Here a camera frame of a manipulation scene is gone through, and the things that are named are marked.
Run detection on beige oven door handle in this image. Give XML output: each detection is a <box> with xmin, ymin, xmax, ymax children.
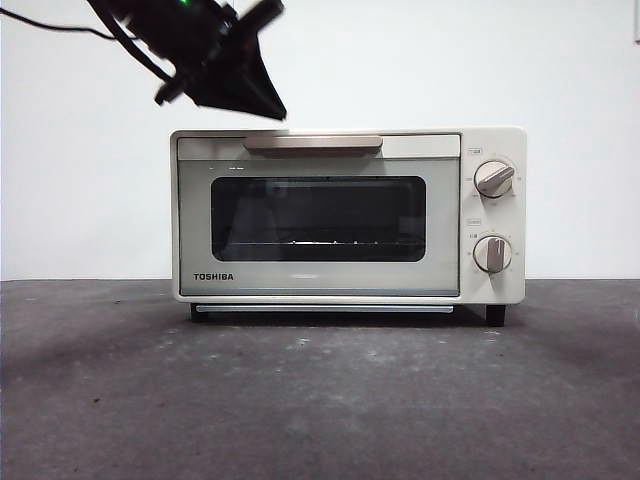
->
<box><xmin>243</xmin><ymin>134</ymin><xmax>384</xmax><ymax>160</ymax></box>

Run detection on glass oven door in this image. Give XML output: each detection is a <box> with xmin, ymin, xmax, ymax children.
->
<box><xmin>177</xmin><ymin>133</ymin><xmax>462</xmax><ymax>298</ymax></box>

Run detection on cream Toshiba toaster oven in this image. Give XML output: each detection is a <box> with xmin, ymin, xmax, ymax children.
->
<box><xmin>168</xmin><ymin>125</ymin><xmax>528</xmax><ymax>329</ymax></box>

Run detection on beige temperature knob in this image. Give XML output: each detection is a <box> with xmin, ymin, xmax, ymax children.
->
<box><xmin>473</xmin><ymin>159</ymin><xmax>517</xmax><ymax>200</ymax></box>

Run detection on beige timer knob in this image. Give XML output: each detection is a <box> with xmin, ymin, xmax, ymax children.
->
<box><xmin>472</xmin><ymin>235</ymin><xmax>513</xmax><ymax>274</ymax></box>

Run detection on thick black cable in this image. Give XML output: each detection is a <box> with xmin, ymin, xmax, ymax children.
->
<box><xmin>87</xmin><ymin>0</ymin><xmax>176</xmax><ymax>81</ymax></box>

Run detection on thin black cable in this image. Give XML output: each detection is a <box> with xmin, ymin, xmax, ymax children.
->
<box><xmin>0</xmin><ymin>8</ymin><xmax>120</xmax><ymax>42</ymax></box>

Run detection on metal wire oven rack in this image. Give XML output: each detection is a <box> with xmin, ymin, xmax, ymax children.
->
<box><xmin>232</xmin><ymin>239</ymin><xmax>401</xmax><ymax>248</ymax></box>

